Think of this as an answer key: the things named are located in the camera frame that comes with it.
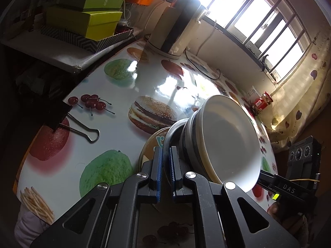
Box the black cable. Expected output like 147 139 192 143
185 52 221 80

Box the large white bowl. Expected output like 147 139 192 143
180 108 223 184

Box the beige and brown plate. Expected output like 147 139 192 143
138 127 172 204

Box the small white bowl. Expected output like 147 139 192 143
200 95 262 193

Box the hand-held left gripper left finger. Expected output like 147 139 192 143
30 148 164 248

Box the grey cable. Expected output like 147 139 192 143
198 19 216 56

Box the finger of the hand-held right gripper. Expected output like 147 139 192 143
256 169 318 200

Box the stainless steel bowl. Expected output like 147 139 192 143
163 118 192 186

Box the red-lidded glass jar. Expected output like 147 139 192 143
255 91 273 114

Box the cream heart-print curtain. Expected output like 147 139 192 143
259 18 331 153

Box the person's right hand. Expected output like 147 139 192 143
267 201 310 237

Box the zigzag patterned box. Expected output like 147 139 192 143
40 26 135 53

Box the thick green box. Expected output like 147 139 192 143
46 6 123 42

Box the cream electric kettle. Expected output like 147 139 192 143
147 0 207 59

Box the thin green box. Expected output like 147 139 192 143
58 0 125 12

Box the thin white cable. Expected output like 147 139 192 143
118 0 130 24

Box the white side shelf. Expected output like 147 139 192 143
0 32 136 75

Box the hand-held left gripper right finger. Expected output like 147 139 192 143
169 146 303 248

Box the pale pink cloth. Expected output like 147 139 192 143
14 205 55 248

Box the food-print tablecloth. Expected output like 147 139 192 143
13 40 278 248

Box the metal window frame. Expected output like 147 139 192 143
165 0 314 83

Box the black binder clip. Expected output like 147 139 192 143
43 101 101 143

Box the white plastic tub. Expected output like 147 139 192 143
247 86 259 100

